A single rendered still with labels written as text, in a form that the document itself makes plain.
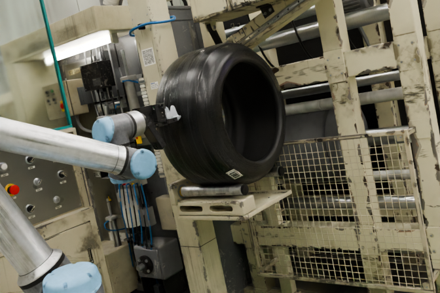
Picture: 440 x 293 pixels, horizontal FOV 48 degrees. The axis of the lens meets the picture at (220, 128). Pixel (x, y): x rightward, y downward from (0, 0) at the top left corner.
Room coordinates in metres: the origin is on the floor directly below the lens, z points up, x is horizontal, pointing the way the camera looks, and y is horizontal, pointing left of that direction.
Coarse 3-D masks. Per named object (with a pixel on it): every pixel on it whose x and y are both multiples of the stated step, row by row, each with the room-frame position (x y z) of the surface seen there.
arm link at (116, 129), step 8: (96, 120) 1.59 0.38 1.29; (104, 120) 1.57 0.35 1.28; (112, 120) 1.58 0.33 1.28; (120, 120) 1.60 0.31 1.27; (128, 120) 1.62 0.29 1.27; (96, 128) 1.58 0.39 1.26; (104, 128) 1.56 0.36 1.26; (112, 128) 1.56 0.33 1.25; (120, 128) 1.59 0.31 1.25; (128, 128) 1.61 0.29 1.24; (136, 128) 1.64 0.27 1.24; (96, 136) 1.59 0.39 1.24; (104, 136) 1.56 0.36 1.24; (112, 136) 1.56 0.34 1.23; (120, 136) 1.58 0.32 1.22; (128, 136) 1.62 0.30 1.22; (120, 144) 1.58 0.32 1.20
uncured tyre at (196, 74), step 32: (192, 64) 1.94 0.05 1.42; (224, 64) 1.92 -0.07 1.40; (256, 64) 2.09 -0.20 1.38; (160, 96) 1.96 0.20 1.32; (192, 96) 1.85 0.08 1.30; (224, 96) 2.35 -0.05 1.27; (256, 96) 2.33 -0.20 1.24; (160, 128) 1.94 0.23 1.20; (192, 128) 1.83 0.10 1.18; (224, 128) 1.85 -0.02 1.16; (256, 128) 2.34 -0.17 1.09; (192, 160) 1.90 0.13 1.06; (224, 160) 1.86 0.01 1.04; (256, 160) 2.22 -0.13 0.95
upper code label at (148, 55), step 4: (148, 48) 2.23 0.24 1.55; (152, 48) 2.21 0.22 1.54; (144, 52) 2.25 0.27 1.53; (148, 52) 2.23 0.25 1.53; (152, 52) 2.22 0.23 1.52; (144, 56) 2.25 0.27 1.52; (148, 56) 2.24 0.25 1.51; (152, 56) 2.22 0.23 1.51; (144, 60) 2.25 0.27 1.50; (148, 60) 2.24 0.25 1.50; (152, 60) 2.22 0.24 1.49; (144, 64) 2.26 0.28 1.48; (148, 64) 2.24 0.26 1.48; (152, 64) 2.23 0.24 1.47
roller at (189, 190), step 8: (224, 184) 1.98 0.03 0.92; (232, 184) 1.95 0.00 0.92; (240, 184) 1.92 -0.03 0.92; (184, 192) 2.10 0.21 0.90; (192, 192) 2.07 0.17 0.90; (200, 192) 2.04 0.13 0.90; (208, 192) 2.01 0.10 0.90; (216, 192) 1.99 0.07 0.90; (224, 192) 1.96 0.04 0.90; (232, 192) 1.93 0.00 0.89; (240, 192) 1.91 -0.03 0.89
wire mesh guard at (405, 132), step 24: (288, 144) 2.31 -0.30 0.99; (408, 144) 1.96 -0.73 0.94; (312, 216) 2.28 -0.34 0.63; (336, 216) 2.20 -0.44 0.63; (336, 240) 2.22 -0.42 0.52; (384, 240) 2.07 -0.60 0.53; (264, 264) 2.50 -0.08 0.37; (336, 264) 2.24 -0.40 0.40; (384, 288) 2.09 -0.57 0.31; (408, 288) 2.02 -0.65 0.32; (432, 288) 1.96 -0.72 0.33
